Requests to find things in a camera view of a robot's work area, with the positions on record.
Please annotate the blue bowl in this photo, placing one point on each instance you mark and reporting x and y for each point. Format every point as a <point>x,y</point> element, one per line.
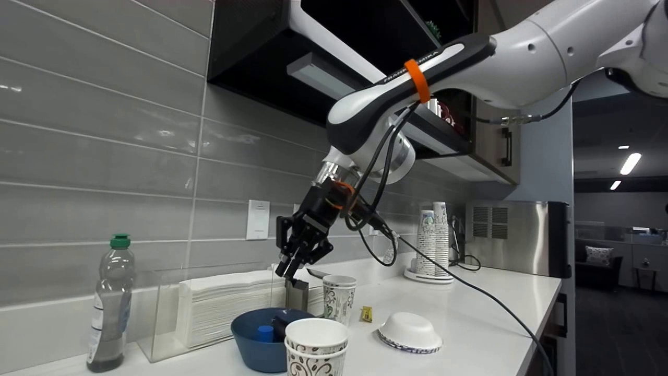
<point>252,352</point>

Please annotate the blue block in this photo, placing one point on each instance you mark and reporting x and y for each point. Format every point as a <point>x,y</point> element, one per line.
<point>264,332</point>

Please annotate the dark armchair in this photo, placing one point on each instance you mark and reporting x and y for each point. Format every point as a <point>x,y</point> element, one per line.
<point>598,267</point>

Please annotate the white ribbed lid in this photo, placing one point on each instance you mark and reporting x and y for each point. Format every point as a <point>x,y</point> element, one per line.
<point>409,332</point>

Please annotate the patterned paper cup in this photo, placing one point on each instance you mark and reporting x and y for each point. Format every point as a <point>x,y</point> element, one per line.
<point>316,346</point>
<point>338,299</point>

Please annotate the yellow sauce packet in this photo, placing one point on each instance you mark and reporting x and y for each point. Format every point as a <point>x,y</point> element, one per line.
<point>365,314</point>

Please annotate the stainless steel appliance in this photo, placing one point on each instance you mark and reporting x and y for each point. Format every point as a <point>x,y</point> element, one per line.
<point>513,237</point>

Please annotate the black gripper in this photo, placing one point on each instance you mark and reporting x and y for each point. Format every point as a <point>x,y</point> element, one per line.
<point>323,215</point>

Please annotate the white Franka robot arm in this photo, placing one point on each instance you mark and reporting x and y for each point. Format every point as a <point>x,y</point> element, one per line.
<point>528,54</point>

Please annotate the ceiling light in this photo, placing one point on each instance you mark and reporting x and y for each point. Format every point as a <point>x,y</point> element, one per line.
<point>628,162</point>

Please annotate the plastic bottle green cap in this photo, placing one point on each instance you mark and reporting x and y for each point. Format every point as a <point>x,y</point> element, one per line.
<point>109,305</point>

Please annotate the clear acrylic napkin box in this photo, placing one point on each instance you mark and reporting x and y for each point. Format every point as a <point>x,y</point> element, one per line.
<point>201,314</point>

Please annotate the stack of paper cups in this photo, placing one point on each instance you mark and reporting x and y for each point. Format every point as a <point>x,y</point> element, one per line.
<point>442,237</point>
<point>425,242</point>

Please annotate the dark overhead cabinet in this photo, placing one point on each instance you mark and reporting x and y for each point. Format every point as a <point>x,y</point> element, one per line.
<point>264,41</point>

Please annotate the white blank wall plate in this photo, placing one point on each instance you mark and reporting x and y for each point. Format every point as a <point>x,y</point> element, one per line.
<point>256,220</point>

